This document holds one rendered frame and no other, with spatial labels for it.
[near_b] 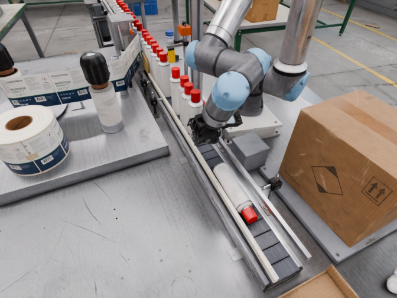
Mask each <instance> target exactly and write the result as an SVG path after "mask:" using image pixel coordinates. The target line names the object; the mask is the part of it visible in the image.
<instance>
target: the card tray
mask: <svg viewBox="0 0 397 298"><path fill-rule="evenodd" d="M277 298H359V296H358V295H357V294H356V293H355V292H354V290H353V289H352V288H351V287H350V286H349V284H348V283H347V281H346V280H345V279H344V278H343V277H342V276H341V274H340V273H339V272H338V271H337V269H336V268H335V267H334V265H331V266H329V268H328V269H326V270H325V271H323V272H321V273H320V274H317V275H316V276H314V277H312V278H311V279H309V280H307V281H305V282H303V283H302V284H300V285H299V286H297V287H295V288H293V289H291V290H290V291H288V292H286V293H284V294H282V295H281V296H279V297H277Z"/></svg>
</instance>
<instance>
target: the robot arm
mask: <svg viewBox="0 0 397 298"><path fill-rule="evenodd" d="M252 2H253V0H222V1H221V3H220V5H219V7H218V9H217V11H216V13H215V15H214V17H213V19H212V20H211V22H210V24H209V26H208V28H207V30H206V32H205V33H204V36H203V38H202V39H201V40H193V41H192V42H191V43H189V44H188V46H187V48H186V52H185V60H186V63H187V66H189V67H191V68H193V69H194V70H197V71H198V72H203V73H206V74H208V75H211V76H214V77H217V78H218V79H217V80H216V82H215V83H214V85H213V88H212V90H211V93H210V96H209V98H208V100H207V102H206V104H205V106H204V108H203V110H202V113H201V114H198V115H195V117H194V118H190V119H189V121H188V124H187V126H190V128H191V130H193V131H192V133H191V136H193V137H192V139H193V141H194V142H195V145H199V144H216V143H217V142H218V140H219V137H220V136H221V130H220V129H221V128H224V127H238V126H240V125H242V124H243V122H242V118H241V116H248V117H251V116H257V115H260V114H261V113H262V111H263V95H262V94H263V92H264V93H267V94H269V95H272V96H275V97H277V98H280V99H282V100H286V101H290V102H293V101H295V100H296V99H297V98H298V97H299V95H300V94H301V92H302V90H303V89H304V87H305V86H306V84H307V82H308V80H309V78H310V73H309V72H306V70H307V66H308V65H307V63H306V62H305V57H306V55H307V51H308V48H309V45H310V41H311V38H312V36H313V32H314V29H315V25H316V22H317V19H318V15H319V13H320V9H321V6H322V3H323V0H292V1H291V6H290V9H289V14H288V19H287V24H286V28H285V33H284V38H283V41H282V46H281V51H280V55H279V57H278V58H277V59H275V60H274V62H272V61H271V60H272V59H271V58H272V57H271V56H270V55H268V54H266V53H265V52H264V51H263V50H261V49H259V48H250V49H249V50H248V51H245V52H244V53H243V54H242V53H238V52H235V51H232V50H228V48H229V46H230V44H231V42H232V40H233V39H234V37H235V35H236V33H237V31H238V29H239V27H240V25H241V23H242V21H243V19H244V18H245V16H246V14H247V12H248V10H249V8H250V6H251V5H252ZM190 122H191V123H190ZM189 123H190V124H189ZM195 145H194V146H195Z"/></svg>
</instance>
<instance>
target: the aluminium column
mask: <svg viewBox="0 0 397 298"><path fill-rule="evenodd" d="M188 6H189V26H190V27H191V35H190V43H191V42H192V41H193V40H201V39H202V38H203V11H204V0H188ZM190 76H191V83H193V87H194V89H199V90H200V92H201V100H202V98H203V72H198V71H197V70H194V69H193V68H190Z"/></svg>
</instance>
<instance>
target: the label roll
mask: <svg viewBox="0 0 397 298"><path fill-rule="evenodd" d="M69 151H70V145H69V142H68V141H67V139H66V137H65V135H64V133H63V131H62V129H61V128H60V126H59V124H58V122H57V120H56V118H55V116H54V114H53V112H52V110H51V109H49V108H48V107H45V106H41V105H28V106H21V107H18V108H14V109H11V110H8V111H6V112H4V113H2V114H0V159H1V160H2V161H3V162H4V163H5V165H6V166H7V167H8V168H9V169H10V170H11V171H12V172H13V173H14V174H17V175H19V176H33V175H37V174H41V173H44V172H47V171H49V170H51V169H53V168H55V167H56V166H57V165H59V164H60V163H61V162H62V161H63V160H64V159H65V158H66V157H67V155H68V153H69Z"/></svg>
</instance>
